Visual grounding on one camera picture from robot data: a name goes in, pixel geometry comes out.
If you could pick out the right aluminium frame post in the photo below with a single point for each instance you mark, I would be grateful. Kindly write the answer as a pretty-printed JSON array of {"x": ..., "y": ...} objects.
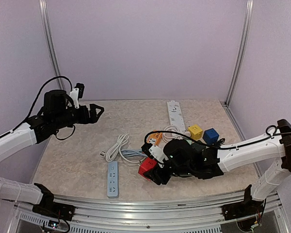
[{"x": 241, "y": 52}]

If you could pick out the yellow cube adapter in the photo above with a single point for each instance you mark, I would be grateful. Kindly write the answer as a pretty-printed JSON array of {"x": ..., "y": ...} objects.
[{"x": 195, "y": 131}]

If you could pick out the orange power strip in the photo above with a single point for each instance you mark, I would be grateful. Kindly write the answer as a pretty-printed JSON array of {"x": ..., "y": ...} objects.
[{"x": 155, "y": 138}]

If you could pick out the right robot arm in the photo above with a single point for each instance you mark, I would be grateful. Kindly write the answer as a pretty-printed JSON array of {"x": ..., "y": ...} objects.
[{"x": 274, "y": 143}]

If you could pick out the long white power strip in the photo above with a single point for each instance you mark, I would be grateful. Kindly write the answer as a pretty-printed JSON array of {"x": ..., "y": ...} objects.
[{"x": 175, "y": 115}]

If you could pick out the light blue power strip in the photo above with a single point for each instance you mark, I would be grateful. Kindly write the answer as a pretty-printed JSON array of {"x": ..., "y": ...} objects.
[{"x": 112, "y": 180}]

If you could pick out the red cube socket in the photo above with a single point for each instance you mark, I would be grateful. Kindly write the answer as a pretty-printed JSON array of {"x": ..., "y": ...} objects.
[{"x": 146, "y": 166}]

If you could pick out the blue cube adapter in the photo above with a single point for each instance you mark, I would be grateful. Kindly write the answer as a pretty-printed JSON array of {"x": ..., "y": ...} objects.
[{"x": 210, "y": 136}]

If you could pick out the left aluminium frame post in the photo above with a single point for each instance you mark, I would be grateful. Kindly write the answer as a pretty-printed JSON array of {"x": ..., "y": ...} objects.
[{"x": 48, "y": 35}]

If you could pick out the aluminium frame post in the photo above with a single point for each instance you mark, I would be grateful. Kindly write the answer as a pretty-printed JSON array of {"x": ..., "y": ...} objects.
[
  {"x": 241, "y": 52},
  {"x": 48, "y": 35}
]

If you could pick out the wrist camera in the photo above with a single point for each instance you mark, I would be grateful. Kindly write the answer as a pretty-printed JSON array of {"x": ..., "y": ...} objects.
[
  {"x": 77, "y": 93},
  {"x": 154, "y": 152}
]

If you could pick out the black charger plug with cable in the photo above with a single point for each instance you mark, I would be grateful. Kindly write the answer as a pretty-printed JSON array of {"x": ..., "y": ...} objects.
[{"x": 220, "y": 142}]

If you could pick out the dark green cube adapter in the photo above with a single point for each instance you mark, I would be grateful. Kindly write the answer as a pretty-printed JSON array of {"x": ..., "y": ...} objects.
[{"x": 197, "y": 147}]

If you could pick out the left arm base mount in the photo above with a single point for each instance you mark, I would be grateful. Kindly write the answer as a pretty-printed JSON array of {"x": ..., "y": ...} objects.
[{"x": 55, "y": 210}]

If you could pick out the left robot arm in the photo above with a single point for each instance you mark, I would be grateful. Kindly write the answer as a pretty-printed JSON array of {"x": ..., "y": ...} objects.
[{"x": 12, "y": 142}]

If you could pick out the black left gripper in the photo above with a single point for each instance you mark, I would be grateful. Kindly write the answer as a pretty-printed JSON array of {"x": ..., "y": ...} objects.
[{"x": 93, "y": 118}]

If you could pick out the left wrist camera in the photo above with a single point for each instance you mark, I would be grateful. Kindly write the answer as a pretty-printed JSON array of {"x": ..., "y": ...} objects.
[{"x": 77, "y": 93}]

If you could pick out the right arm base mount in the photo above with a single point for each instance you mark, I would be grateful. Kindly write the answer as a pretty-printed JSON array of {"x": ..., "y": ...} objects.
[{"x": 246, "y": 207}]

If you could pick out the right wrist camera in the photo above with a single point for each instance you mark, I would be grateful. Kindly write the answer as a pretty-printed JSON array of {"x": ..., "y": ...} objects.
[{"x": 154, "y": 152}]

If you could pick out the aluminium front rail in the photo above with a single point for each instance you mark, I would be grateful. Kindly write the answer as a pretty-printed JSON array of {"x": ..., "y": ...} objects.
[{"x": 197, "y": 215}]

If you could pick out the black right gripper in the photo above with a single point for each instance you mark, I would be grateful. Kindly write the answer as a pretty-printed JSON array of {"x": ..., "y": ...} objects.
[{"x": 157, "y": 176}]

